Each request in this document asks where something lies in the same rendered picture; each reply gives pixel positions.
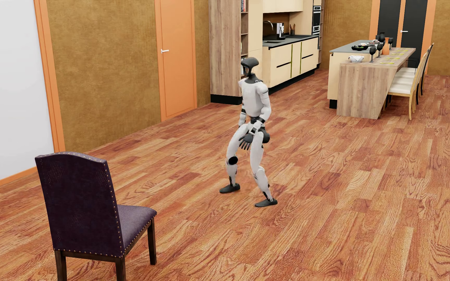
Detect cream kitchen base cabinets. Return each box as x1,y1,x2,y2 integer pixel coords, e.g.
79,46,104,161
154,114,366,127
262,35,320,94

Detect white robot leg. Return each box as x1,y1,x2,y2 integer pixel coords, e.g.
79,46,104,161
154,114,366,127
220,124,254,194
248,126,278,208

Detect cream wooden dining chair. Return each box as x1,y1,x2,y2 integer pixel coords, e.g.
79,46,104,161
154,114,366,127
386,51,429,121
396,42,435,106

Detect black robot head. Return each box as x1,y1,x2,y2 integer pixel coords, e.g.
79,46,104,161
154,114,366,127
241,57,260,78

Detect tall wooden shelf cabinet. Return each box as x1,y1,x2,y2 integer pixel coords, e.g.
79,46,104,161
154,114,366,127
209,0,264,105

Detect white right robot leg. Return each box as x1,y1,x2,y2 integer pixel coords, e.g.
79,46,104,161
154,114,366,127
220,124,254,194

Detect white door with orange frame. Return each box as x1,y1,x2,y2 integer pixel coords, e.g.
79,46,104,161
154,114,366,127
0,0,65,196

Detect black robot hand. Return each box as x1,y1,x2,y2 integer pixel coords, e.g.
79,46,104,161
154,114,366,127
238,133,254,151

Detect purple upholstered studded chair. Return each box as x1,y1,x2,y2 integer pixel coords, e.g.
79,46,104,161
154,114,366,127
35,151,158,281

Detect white left robot leg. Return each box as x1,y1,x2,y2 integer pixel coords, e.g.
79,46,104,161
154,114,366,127
248,126,278,208

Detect black double door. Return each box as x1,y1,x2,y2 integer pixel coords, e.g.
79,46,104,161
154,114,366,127
377,0,429,69

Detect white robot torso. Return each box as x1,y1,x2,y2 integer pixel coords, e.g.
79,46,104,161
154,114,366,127
239,76,269,118

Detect cream upper wall cabinets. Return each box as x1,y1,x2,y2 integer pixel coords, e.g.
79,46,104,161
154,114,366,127
263,0,304,14

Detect built-in steel oven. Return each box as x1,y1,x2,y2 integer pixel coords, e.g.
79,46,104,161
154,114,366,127
312,5,322,36

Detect wooden kitchen island counter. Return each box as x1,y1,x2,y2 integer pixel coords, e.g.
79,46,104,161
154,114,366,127
327,39,416,120

